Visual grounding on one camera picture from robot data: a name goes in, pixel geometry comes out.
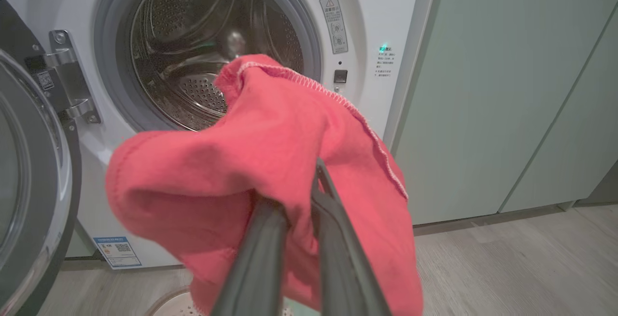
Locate blue energy label sticker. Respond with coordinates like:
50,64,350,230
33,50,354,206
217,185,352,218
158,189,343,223
93,236,143,270

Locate steel perforated washer drum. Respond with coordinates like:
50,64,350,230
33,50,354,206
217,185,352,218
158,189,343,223
129,0,306,132

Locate cream plastic laundry basket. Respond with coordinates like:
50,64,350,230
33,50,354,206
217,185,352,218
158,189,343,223
145,286,295,316

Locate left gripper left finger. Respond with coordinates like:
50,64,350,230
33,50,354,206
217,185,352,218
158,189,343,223
210,195,291,316

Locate grey warning sticker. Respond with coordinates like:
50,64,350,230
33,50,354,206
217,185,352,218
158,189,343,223
319,0,349,55

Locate white washing machine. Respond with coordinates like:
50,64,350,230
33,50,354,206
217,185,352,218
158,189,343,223
0,0,442,271

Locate small printed text decal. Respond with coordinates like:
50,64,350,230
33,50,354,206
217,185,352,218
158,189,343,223
376,44,397,78

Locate red garment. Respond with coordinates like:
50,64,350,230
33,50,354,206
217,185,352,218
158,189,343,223
105,54,424,316

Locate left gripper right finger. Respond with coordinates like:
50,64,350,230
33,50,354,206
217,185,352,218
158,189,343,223
310,158,393,316

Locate metal door hinge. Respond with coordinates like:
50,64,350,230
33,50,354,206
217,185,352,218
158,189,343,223
43,29,102,124

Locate pale green cabinet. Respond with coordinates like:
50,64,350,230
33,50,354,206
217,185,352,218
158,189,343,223
386,0,618,227

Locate round washing machine door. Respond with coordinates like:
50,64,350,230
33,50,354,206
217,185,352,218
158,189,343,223
0,0,83,316

